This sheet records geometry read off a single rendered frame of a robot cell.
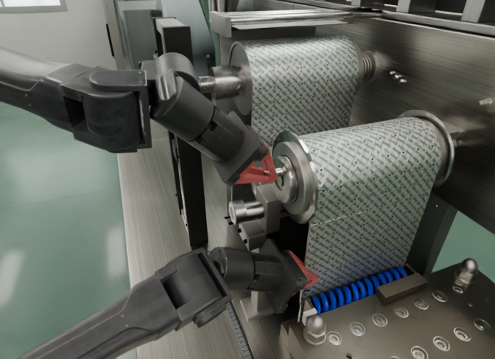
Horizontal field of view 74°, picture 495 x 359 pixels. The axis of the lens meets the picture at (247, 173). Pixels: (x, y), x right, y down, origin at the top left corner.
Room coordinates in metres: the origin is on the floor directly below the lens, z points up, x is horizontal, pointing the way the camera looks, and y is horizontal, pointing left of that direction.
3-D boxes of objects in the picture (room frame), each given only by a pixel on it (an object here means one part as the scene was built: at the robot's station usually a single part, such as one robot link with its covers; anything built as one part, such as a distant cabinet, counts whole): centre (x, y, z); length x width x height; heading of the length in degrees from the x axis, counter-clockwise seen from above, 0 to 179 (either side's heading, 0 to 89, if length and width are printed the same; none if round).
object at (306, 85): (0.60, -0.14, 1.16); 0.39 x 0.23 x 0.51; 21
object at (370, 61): (0.77, -0.25, 1.33); 0.07 x 0.07 x 0.07; 21
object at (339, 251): (0.42, -0.20, 1.11); 0.23 x 0.01 x 0.18; 111
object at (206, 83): (0.64, 0.10, 1.33); 0.06 x 0.03 x 0.03; 111
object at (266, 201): (0.45, -0.02, 1.05); 0.06 x 0.05 x 0.31; 111
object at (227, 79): (0.66, 0.04, 1.33); 0.06 x 0.06 x 0.06; 21
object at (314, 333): (0.31, -0.11, 1.05); 0.04 x 0.04 x 0.04
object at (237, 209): (0.44, 0.02, 1.18); 0.04 x 0.02 x 0.04; 21
